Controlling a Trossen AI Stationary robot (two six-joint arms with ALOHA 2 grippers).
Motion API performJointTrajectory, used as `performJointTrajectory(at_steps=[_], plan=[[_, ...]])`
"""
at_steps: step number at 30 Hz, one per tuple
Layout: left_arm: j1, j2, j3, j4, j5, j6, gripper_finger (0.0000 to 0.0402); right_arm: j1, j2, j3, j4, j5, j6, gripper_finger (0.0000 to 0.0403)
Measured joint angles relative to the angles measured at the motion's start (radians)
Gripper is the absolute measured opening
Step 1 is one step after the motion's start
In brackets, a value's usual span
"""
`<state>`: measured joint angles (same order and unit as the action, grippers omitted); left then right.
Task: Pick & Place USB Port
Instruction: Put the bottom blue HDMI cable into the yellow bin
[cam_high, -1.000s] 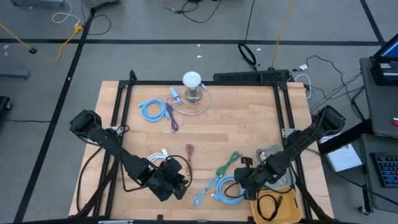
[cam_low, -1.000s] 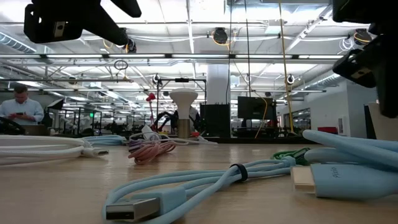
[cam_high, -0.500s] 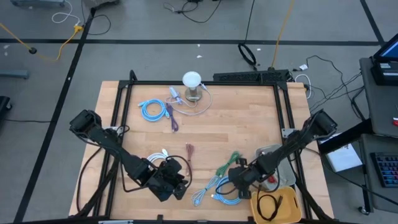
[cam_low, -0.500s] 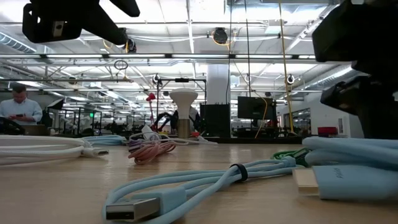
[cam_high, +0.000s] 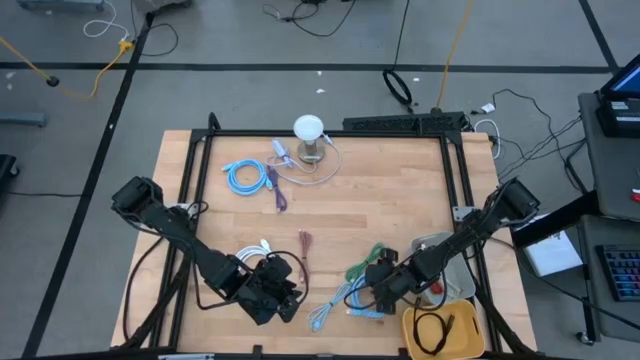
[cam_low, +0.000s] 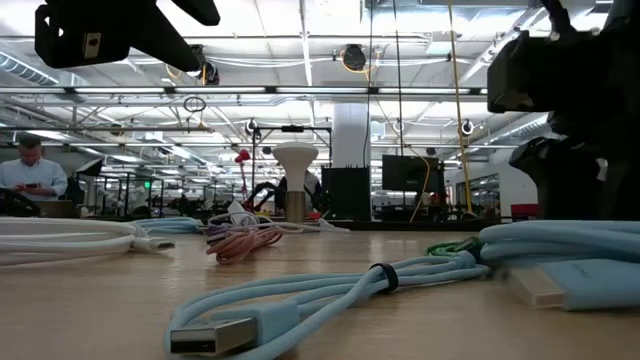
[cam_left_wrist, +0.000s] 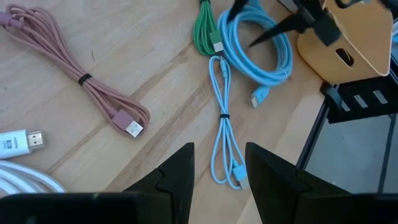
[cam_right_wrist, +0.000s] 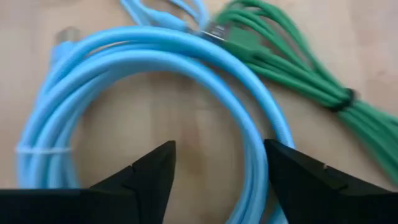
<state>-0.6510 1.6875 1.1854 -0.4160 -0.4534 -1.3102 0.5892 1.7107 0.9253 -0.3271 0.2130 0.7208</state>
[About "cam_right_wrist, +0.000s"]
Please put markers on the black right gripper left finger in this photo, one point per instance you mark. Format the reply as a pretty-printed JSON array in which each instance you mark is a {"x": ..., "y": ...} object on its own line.
[{"x": 93, "y": 207}]

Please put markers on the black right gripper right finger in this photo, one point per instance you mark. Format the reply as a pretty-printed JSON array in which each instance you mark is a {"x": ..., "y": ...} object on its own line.
[{"x": 326, "y": 199}]

